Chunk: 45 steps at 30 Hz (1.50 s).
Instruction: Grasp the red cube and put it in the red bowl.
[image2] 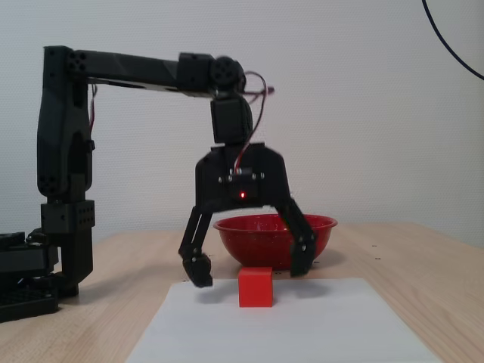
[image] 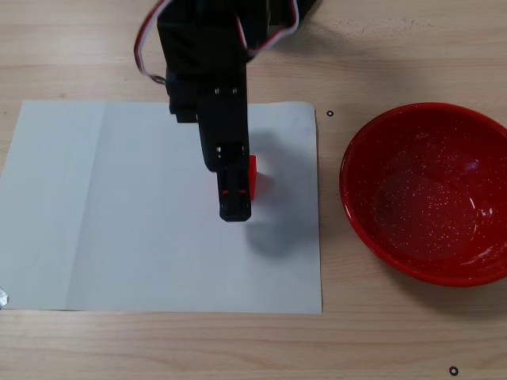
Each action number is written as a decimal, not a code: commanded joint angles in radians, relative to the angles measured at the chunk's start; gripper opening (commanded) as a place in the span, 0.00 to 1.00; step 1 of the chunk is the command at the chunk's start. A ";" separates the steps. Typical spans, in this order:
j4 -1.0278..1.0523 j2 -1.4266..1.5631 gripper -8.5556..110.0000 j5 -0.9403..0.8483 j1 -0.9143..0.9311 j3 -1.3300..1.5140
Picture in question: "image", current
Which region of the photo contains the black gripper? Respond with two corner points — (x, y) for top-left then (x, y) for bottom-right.
(157, 11), (254, 224)

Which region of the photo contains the red cube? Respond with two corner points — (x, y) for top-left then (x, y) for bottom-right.
(221, 154), (259, 201)

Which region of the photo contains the red speckled bowl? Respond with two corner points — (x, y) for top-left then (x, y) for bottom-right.
(339, 102), (507, 288)

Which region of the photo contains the white paper sheet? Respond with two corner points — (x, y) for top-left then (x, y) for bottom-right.
(0, 100), (324, 316)

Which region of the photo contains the red white black servo wire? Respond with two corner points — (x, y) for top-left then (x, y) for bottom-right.
(133, 0), (168, 86)
(234, 0), (301, 57)

